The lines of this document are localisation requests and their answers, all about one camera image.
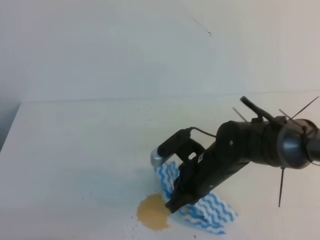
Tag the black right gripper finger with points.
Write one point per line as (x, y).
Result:
(177, 201)

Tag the black zip tie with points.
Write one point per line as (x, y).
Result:
(281, 186)

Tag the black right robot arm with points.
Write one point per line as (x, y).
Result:
(280, 143)

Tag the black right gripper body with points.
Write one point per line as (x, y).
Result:
(236, 145)

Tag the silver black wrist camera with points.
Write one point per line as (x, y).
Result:
(180, 144)

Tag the blue white striped rag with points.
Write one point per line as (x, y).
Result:
(210, 214)

